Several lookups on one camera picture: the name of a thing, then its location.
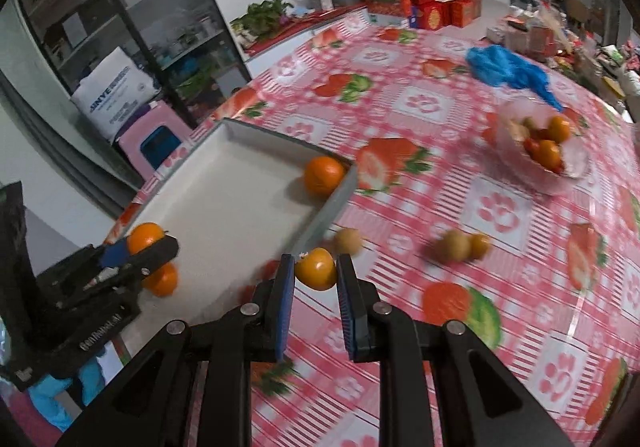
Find green leafy vegetables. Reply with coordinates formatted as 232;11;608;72
230;0;296;40

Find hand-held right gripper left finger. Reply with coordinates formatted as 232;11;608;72
54;254;297;447

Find white printed sack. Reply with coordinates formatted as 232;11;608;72
70;46;161;140

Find person's left hand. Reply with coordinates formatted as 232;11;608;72
27;347;108;430

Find blue plastic bag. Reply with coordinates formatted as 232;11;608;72
466;46;563;110

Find mandarin orange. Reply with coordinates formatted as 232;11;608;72
295;247;338;291
304;156;347;198
530;140;563;170
126;222;167;255
546;114;573;144
141;262;179;298

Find small orange fruit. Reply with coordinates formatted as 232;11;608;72
469;233;493;260

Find pile of snack packages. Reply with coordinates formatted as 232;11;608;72
487;0;640;98

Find pink plastic stool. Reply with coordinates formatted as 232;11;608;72
117;100;193;180

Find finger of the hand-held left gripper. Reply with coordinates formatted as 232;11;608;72
90;233;180;285

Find clear glass bowl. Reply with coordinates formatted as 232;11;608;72
495;97;591;195

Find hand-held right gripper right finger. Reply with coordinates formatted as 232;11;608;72
336;253;576;447

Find brown round fruit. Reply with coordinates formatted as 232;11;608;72
434;229;472;264
333;228;363;257

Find glass door cabinet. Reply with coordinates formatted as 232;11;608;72
15;0;253;128

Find red counter cover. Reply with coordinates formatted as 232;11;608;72
245;4;371;58

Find white tray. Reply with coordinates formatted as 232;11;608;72
117;118;359;328

